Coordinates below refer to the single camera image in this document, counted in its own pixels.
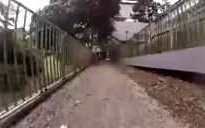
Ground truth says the large dark tree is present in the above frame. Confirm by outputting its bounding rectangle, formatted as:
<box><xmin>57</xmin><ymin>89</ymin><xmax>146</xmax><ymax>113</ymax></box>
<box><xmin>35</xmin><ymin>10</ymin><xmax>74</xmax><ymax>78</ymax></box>
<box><xmin>39</xmin><ymin>0</ymin><xmax>123</xmax><ymax>51</ymax></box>

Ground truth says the metal fence on wall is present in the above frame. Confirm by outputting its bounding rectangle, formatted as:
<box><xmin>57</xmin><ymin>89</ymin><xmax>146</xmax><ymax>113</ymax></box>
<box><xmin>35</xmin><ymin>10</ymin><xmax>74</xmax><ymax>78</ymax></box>
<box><xmin>120</xmin><ymin>0</ymin><xmax>205</xmax><ymax>58</ymax></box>

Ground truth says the pale building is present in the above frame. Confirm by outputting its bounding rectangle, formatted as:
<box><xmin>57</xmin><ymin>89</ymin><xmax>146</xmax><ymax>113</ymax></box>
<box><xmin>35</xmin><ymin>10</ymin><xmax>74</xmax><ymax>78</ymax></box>
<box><xmin>110</xmin><ymin>0</ymin><xmax>152</xmax><ymax>44</ymax></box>

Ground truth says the grey concrete path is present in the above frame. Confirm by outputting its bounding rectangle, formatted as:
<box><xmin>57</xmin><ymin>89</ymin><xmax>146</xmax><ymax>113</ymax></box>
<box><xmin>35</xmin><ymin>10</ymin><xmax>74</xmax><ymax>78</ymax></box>
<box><xmin>9</xmin><ymin>60</ymin><xmax>188</xmax><ymax>128</ymax></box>

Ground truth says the grey concrete wall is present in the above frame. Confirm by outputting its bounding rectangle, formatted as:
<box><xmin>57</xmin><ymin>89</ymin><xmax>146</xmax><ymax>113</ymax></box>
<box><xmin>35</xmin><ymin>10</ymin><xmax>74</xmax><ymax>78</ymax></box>
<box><xmin>121</xmin><ymin>44</ymin><xmax>205</xmax><ymax>76</ymax></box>

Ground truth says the leaf-covered ground strip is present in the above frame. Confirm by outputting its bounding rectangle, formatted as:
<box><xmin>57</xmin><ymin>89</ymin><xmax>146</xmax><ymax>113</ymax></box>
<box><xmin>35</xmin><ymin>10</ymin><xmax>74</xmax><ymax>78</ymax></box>
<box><xmin>118</xmin><ymin>63</ymin><xmax>205</xmax><ymax>128</ymax></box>

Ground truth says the metal bar fence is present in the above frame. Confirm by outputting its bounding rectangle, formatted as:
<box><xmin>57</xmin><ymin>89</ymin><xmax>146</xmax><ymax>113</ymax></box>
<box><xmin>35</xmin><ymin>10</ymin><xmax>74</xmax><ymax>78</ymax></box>
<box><xmin>0</xmin><ymin>0</ymin><xmax>98</xmax><ymax>122</ymax></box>

